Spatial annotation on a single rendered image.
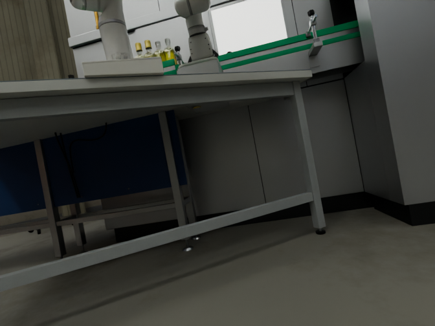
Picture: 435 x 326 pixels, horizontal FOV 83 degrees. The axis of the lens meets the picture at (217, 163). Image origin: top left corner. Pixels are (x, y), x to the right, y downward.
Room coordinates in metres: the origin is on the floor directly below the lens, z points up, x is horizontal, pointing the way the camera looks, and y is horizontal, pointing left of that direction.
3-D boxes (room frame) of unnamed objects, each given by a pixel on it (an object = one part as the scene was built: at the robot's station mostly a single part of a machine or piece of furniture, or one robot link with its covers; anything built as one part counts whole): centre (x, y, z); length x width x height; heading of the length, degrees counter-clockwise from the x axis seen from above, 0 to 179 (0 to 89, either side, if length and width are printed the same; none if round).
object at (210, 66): (1.14, -0.01, 0.79); 0.27 x 0.17 x 0.08; 171
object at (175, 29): (1.47, -0.09, 1.15); 0.90 x 0.03 x 0.34; 81
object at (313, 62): (1.13, -0.54, 0.90); 0.17 x 0.05 x 0.23; 171
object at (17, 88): (1.52, 0.52, 0.73); 1.58 x 1.52 x 0.04; 111
